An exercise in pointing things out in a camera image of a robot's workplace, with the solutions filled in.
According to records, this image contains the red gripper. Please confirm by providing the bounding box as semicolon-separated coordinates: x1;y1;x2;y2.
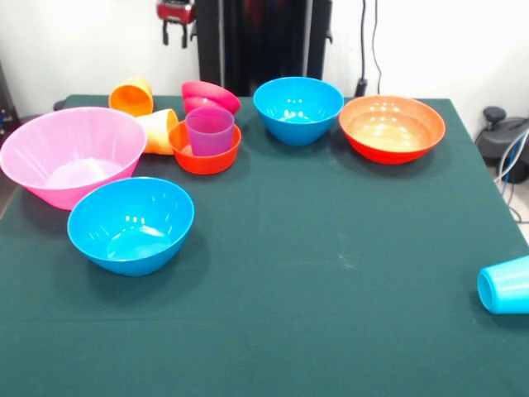
155;1;197;50

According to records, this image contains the small crimson bowl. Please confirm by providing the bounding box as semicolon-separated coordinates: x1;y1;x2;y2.
181;80;241;116

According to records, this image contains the orange cup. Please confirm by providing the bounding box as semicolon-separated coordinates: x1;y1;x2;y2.
108;77;155;118

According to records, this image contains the yellow cup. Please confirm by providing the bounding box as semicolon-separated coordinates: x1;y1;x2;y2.
135;108;180;156

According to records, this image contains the purple cup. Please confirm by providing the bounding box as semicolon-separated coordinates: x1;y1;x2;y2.
184;106;236;157

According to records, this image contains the small orange bowl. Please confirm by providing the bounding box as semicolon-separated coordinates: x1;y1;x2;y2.
168;120;242;175

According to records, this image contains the blue bowl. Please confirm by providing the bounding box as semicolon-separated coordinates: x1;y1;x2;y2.
252;76;345;146
67;176;196;277

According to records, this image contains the large pink bowl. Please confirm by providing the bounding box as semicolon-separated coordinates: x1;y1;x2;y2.
0;106;148;211

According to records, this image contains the large orange bowl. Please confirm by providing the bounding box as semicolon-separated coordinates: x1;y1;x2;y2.
339;94;446;165

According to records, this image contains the light blue cup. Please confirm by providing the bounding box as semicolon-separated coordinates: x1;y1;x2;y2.
476;255;529;315

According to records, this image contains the black equipment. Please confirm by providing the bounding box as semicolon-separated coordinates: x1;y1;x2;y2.
0;61;18;137

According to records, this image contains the dark green table cloth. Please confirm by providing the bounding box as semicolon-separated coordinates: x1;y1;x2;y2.
0;94;529;397

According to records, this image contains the black wall cable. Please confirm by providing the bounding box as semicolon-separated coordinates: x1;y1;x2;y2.
355;0;396;100

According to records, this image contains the blue cable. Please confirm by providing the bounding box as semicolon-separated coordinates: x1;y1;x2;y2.
498;132;529;184

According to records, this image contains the white cable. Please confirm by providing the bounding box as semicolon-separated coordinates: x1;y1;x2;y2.
493;127;529;224

